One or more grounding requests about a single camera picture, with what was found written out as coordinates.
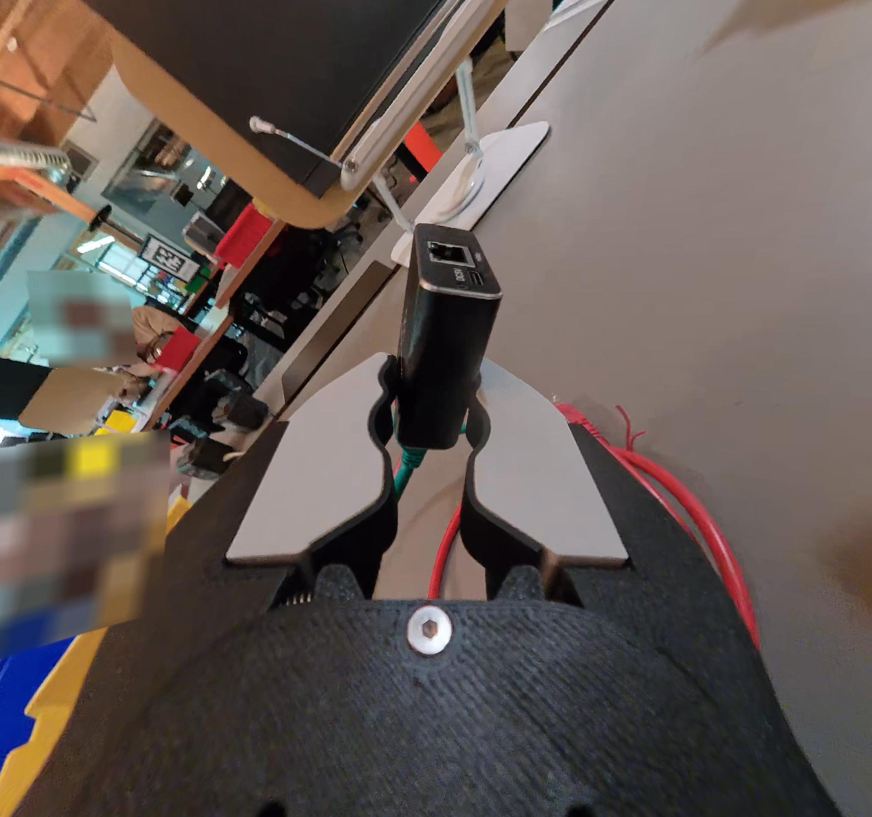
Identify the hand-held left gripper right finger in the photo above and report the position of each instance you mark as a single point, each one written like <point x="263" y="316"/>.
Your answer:
<point x="538" y="483"/>

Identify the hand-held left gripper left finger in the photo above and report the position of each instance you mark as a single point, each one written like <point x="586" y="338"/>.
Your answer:
<point x="320" y="476"/>

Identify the black ethernet adapter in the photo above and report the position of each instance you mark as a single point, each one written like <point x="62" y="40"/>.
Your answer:
<point x="436" y="367"/>

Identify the grey desk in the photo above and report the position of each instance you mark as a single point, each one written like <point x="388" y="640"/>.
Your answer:
<point x="681" y="217"/>

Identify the red twist tie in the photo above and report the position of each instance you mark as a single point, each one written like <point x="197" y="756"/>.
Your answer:
<point x="630" y="432"/>

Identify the red box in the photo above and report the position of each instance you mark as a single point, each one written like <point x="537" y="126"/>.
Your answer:
<point x="242" y="238"/>

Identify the marker sign board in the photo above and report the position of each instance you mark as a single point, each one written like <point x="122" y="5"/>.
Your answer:
<point x="169" y="258"/>

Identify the white stand base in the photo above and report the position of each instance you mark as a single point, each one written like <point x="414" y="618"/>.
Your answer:
<point x="504" y="149"/>

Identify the black disc on rod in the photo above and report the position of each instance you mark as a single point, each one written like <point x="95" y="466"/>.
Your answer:
<point x="101" y="217"/>

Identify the silver clamp bar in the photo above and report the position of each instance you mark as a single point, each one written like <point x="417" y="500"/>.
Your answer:
<point x="409" y="95"/>

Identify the black panel with tan frame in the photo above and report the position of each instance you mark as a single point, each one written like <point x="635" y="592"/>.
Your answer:
<point x="238" y="27"/>

